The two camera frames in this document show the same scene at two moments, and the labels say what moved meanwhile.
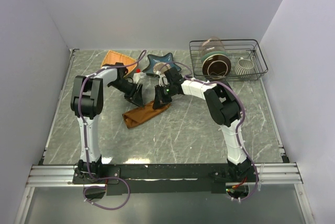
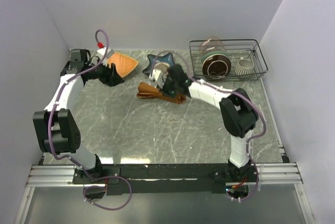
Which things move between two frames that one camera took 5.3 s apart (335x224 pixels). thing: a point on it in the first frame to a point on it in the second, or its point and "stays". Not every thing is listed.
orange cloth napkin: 139,115 to 146,90
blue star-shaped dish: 158,65 stays
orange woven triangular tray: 112,57 stays
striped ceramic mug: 244,67 stays
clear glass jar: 212,44 stays
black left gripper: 137,98 to 111,77
